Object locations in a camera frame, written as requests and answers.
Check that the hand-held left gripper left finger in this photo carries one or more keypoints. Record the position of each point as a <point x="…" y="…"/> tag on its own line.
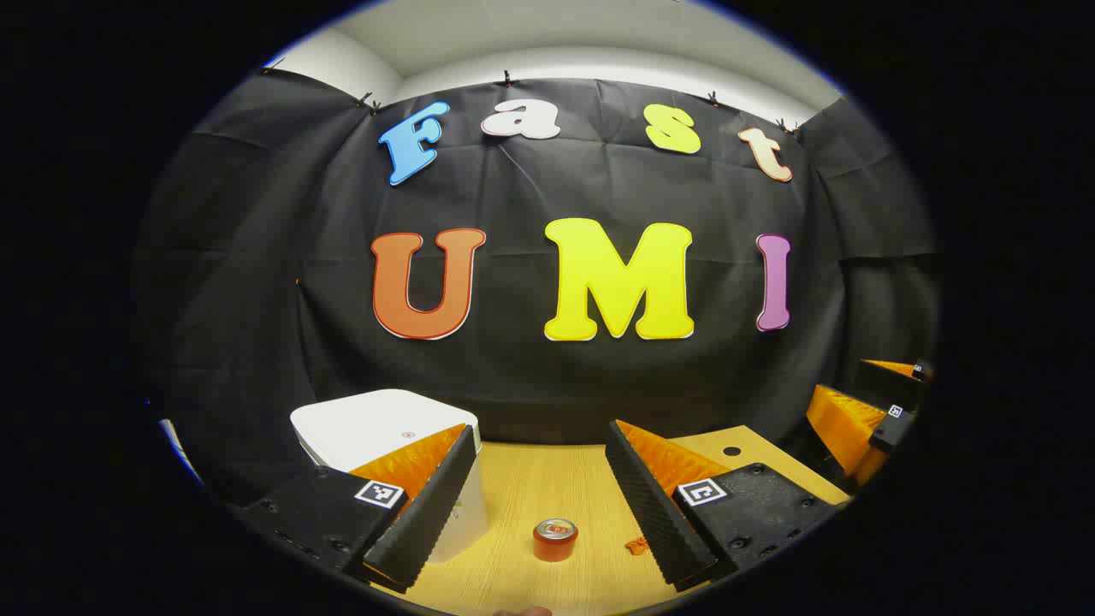
<point x="428" y="505"/>

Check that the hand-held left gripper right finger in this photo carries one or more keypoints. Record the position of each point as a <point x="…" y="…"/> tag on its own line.
<point x="654" y="505"/>

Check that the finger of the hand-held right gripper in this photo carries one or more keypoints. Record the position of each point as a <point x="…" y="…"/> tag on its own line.
<point x="843" y="428"/>
<point x="898" y="370"/>

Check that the orange paper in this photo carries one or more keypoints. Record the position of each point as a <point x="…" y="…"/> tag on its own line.
<point x="636" y="546"/>

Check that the white desktop garbage bin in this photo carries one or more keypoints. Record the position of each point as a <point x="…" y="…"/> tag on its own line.
<point x="368" y="428"/>

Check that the red pop can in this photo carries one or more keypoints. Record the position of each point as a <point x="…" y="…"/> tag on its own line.
<point x="555" y="541"/>

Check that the wooden desktop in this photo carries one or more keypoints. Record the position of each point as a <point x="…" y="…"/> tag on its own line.
<point x="547" y="488"/>

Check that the black backdrop cloth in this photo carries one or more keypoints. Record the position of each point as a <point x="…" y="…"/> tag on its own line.
<point x="513" y="368"/>

